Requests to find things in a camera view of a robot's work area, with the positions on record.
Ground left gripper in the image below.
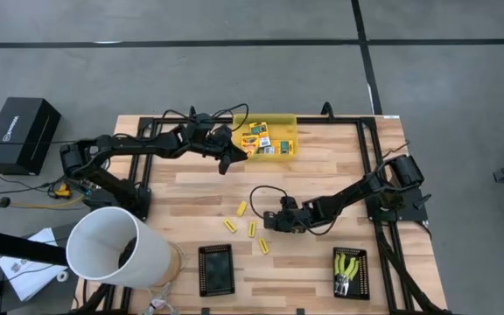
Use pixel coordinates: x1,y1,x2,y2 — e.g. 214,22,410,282
206,125,249,176

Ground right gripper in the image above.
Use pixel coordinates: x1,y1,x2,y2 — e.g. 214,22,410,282
263,207,308,234

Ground yellow crayon box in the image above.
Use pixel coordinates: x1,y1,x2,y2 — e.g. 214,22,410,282
262,139,296,156
248,121,272,149
240,133,261,156

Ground green-handled pliers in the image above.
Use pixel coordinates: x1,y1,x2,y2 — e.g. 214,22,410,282
333,252,349,297
342,256,361,297

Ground translucent yellow plastic bin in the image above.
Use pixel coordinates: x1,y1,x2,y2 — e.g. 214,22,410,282
232,113,298,163

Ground black perforated plastic basket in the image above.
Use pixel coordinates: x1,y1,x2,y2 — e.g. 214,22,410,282
332,247,371,301
198,243,236,298

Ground tan round disc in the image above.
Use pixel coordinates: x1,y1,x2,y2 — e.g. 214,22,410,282
164,240,189,288

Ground white plastic cylinder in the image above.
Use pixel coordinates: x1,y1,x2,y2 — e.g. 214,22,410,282
65,206,175,291

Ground black cardboard box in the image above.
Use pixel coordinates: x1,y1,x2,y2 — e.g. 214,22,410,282
0,96,62,177

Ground white paper sheets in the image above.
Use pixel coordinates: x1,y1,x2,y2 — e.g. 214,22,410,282
0,227,68,303

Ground black support beam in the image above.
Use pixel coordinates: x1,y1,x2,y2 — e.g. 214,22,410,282
0,226,68,266

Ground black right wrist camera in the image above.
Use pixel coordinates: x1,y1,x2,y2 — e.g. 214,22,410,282
279,195,299,211

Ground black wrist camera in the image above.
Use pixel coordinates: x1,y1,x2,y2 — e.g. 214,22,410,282
279,195,299,211
188,112,216,137

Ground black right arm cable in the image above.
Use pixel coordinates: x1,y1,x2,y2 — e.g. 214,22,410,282
249,185,289,221

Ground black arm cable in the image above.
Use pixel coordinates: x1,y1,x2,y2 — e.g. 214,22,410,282
210,102,250,133
249,185,289,221

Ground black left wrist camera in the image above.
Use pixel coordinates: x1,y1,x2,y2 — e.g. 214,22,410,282
188,112,216,137

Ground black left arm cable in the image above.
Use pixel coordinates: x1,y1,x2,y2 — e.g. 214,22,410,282
210,102,250,133

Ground black aluminium table frame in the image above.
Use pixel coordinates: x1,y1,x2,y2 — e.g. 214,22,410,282
129,114,454,315

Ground white and pink wire bundle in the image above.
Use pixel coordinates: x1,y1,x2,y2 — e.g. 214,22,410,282
142,282,174,315

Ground yellow floor cable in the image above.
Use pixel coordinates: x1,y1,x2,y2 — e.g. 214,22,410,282
9,194,86,210

